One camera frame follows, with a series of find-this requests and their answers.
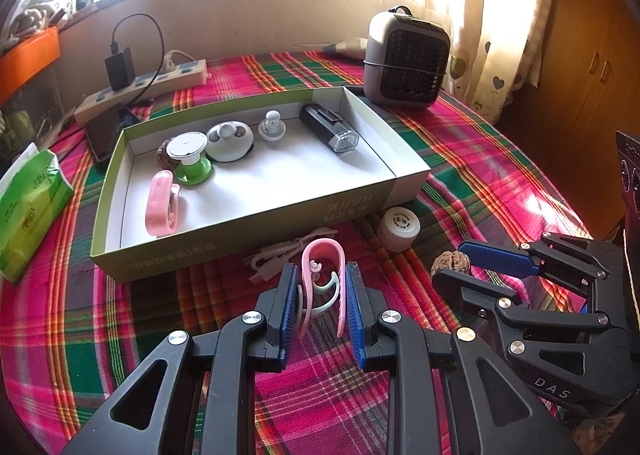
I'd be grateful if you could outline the pink ear hook clip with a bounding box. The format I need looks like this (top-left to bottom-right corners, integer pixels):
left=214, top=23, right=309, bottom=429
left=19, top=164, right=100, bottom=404
left=296, top=238, right=347, bottom=338

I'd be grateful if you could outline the brown walnut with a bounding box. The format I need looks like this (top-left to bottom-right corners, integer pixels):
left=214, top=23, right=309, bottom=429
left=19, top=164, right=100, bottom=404
left=156, top=139, right=180, bottom=171
left=431, top=250, right=471, bottom=276

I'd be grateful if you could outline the white usb cable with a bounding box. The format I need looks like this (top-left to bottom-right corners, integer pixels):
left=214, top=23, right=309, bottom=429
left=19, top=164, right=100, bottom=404
left=243, top=226, right=339, bottom=285

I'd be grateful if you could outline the green white cardboard tray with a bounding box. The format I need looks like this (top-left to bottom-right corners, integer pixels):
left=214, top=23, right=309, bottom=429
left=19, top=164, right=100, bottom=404
left=90, top=87, right=430, bottom=282

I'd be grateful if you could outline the pink folding case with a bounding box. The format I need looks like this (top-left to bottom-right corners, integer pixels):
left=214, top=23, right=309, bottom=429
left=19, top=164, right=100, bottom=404
left=145, top=170, right=180, bottom=237

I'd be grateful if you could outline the white panda round gadget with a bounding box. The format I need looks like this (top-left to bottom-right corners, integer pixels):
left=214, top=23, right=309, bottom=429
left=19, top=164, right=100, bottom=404
left=205, top=120, right=254, bottom=163

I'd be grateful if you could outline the small white round knob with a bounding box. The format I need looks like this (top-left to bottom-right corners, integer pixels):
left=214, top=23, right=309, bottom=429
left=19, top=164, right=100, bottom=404
left=258, top=110, right=286, bottom=142

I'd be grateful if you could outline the wooden wardrobe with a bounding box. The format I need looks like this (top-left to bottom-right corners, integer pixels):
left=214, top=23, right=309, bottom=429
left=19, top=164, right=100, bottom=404
left=498, top=0, right=639, bottom=238

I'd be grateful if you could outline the black bike light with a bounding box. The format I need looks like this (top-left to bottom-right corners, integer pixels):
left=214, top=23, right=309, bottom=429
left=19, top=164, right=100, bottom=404
left=299, top=103, right=359, bottom=154

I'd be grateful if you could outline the brown walnut in tray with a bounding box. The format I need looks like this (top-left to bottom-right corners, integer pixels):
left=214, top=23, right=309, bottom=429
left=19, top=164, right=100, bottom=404
left=156, top=139, right=180, bottom=171

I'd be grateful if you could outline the grey portable heater fan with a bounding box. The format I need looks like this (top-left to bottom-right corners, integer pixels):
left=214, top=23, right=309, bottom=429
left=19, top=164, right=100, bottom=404
left=363, top=6, right=450, bottom=110

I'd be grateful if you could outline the plaid bed sheet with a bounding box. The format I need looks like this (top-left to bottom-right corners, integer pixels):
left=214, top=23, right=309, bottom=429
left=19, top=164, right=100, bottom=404
left=1, top=52, right=585, bottom=454

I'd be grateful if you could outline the black smartphone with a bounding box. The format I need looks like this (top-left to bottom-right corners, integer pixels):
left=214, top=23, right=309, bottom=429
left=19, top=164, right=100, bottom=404
left=84, top=103, right=141, bottom=164

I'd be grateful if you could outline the white blue power strip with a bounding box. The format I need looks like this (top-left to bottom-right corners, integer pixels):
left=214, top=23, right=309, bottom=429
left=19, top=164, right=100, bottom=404
left=74, top=60, right=208, bottom=125

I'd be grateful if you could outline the heart pattern curtain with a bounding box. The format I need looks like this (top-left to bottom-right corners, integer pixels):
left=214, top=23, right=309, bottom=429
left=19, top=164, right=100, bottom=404
left=425, top=0, right=552, bottom=124

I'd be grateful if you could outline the green tissue pack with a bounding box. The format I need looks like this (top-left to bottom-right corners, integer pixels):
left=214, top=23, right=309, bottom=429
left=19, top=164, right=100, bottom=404
left=0, top=142, right=74, bottom=284

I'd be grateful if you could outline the black charger adapter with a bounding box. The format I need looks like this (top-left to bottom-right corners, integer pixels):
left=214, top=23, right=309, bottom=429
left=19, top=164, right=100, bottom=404
left=104, top=47, right=136, bottom=92

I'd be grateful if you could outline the glass tank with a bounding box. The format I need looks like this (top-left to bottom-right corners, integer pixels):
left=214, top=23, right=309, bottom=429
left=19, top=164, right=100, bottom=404
left=0, top=66, right=65, bottom=172

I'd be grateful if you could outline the orange box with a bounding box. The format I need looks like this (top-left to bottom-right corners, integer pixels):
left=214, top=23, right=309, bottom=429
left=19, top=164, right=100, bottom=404
left=0, top=27, right=61, bottom=104

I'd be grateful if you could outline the white plastic bags pile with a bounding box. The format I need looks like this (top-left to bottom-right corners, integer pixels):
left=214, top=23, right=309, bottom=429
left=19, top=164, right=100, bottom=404
left=1, top=0, right=66, bottom=54

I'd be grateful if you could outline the white plug with cord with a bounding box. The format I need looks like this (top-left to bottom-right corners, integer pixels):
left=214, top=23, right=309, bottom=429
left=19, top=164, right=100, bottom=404
left=162, top=49, right=194, bottom=73

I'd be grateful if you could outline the black charger cable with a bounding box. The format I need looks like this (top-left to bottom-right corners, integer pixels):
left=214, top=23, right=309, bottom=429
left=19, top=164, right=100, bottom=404
left=110, top=12, right=166, bottom=109

